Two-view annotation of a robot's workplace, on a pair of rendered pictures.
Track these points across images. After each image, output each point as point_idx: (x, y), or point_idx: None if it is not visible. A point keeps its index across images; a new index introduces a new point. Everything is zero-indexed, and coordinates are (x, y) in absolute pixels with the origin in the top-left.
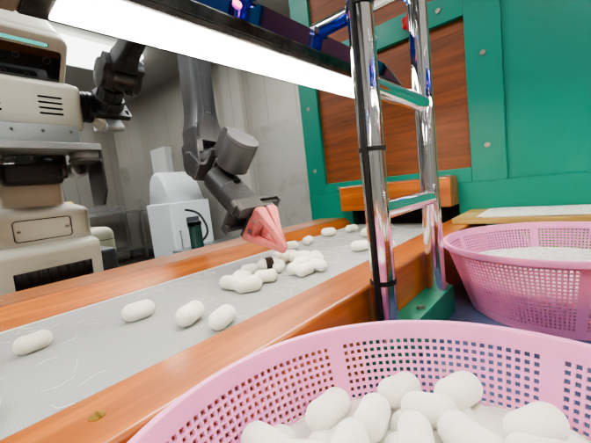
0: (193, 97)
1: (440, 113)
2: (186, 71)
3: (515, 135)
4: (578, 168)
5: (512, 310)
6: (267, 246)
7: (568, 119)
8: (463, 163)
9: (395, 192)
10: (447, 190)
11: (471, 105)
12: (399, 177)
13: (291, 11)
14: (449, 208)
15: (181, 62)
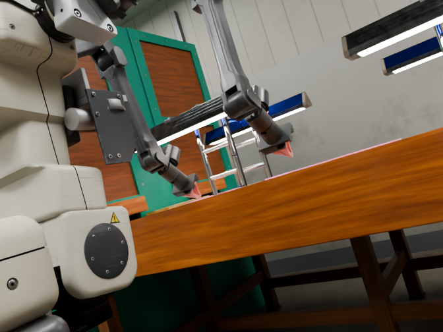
0: (147, 125)
1: (120, 168)
2: (138, 111)
3: (147, 181)
4: (165, 193)
5: None
6: (196, 195)
7: (158, 176)
8: (134, 193)
9: (125, 205)
10: (145, 201)
11: (133, 166)
12: (112, 201)
13: None
14: (132, 217)
15: (133, 105)
